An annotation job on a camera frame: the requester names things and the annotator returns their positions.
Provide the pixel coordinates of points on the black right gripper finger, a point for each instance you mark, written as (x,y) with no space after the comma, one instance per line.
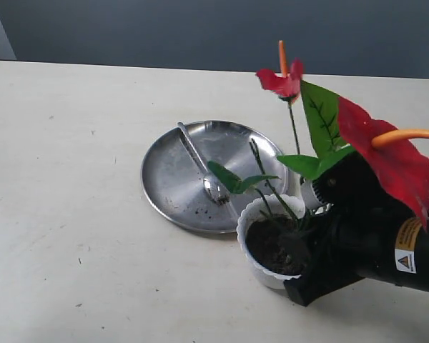
(297,245)
(319,280)

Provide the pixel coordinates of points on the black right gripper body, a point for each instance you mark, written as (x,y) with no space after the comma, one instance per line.
(347,245)

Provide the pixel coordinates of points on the stainless steel spoon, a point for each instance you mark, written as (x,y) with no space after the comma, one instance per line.
(214,190)

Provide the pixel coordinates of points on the artificial red anthurium plant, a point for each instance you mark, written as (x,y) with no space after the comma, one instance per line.
(343,134)

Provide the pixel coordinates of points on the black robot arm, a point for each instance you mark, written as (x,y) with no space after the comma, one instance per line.
(411,253)

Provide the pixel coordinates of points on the dark potting soil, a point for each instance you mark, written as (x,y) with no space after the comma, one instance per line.
(263,240)

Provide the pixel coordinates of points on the white scalloped plastic pot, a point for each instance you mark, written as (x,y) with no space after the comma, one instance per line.
(251,214)

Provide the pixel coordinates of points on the round stainless steel plate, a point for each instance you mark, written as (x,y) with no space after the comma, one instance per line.
(173,183)

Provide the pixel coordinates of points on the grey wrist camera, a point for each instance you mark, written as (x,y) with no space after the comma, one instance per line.
(339,186)

